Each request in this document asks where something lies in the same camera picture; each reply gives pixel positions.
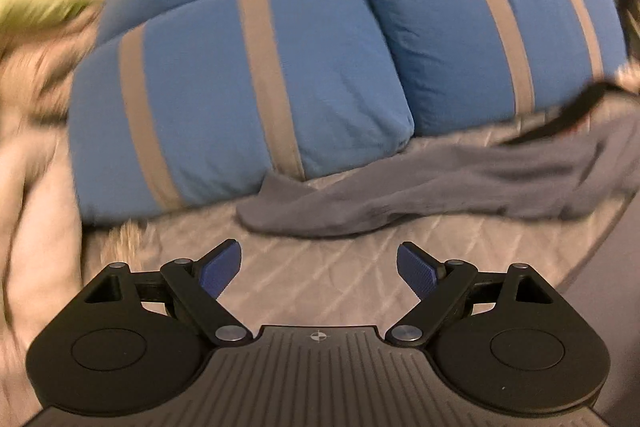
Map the grey-blue fleece garment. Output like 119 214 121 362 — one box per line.
235 112 640 238

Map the grey quilted bedspread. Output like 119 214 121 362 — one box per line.
75 97 640 358

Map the green cloth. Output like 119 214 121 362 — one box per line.
0 0 103 28

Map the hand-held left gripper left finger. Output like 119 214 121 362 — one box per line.
82 239 253 348

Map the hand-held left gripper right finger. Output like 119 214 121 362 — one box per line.
385 242 556 348

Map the blue pillow with grey stripes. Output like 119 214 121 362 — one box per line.
67 0 416 225
360 0 628 140

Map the black strap with red edge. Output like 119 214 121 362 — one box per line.
500 82 608 148

